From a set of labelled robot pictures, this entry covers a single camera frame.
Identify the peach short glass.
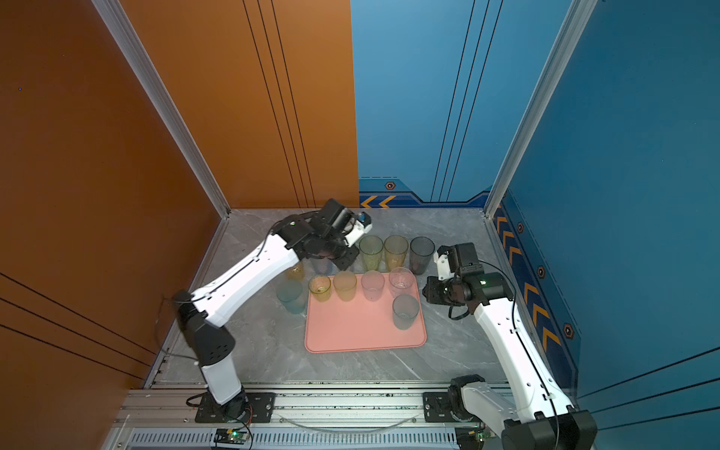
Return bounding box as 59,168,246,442
333,271,357,302

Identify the yellow tall glass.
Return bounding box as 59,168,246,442
284,262,306,281

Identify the clear short glass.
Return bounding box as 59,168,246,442
361,271,386,302

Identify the grey smoky tall glass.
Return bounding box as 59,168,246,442
410,236,435,276

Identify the teal glass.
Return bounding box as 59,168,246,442
392,294,420,331
276,279,308,314

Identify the clear round glass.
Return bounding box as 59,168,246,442
388,267,416,297

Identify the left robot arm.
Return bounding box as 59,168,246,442
172,199,372,406

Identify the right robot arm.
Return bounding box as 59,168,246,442
423,272,597,449

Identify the pink plastic tray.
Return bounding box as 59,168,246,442
305,275,428,354

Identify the blue textured tall glass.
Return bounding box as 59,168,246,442
309,258,334,276

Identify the green tall glass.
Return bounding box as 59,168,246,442
358,235,384,272

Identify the amber tall glass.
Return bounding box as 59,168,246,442
384,235,410,272

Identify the right circuit board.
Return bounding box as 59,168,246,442
455,427,497,450

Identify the circuit board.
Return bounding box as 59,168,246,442
455,427,497,450
213,427,252,448

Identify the left circuit board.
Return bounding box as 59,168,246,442
213,427,252,448

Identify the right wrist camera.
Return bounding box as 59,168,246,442
434,243,485,281

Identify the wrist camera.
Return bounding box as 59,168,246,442
434,243,485,281
343,212,372,248

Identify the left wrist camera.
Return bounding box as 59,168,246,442
343,212,372,248

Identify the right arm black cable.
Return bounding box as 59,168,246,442
477,259,564,450

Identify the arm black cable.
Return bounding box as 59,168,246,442
477,259,564,450
154,210,322,409

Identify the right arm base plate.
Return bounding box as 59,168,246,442
422,392,472,423

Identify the clear tube on rail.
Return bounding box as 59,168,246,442
279,416,417,434

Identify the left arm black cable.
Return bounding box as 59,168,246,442
154,210,322,409

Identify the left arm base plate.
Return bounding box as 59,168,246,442
195,392,277,424

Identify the aluminium front rail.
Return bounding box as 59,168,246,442
103,382,513,449

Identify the right aluminium corner post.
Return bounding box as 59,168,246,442
484,0,597,219

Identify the aluminium corner post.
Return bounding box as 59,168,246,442
92,0,231,219
484,0,597,219

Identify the left aluminium corner post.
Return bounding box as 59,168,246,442
92,0,231,219

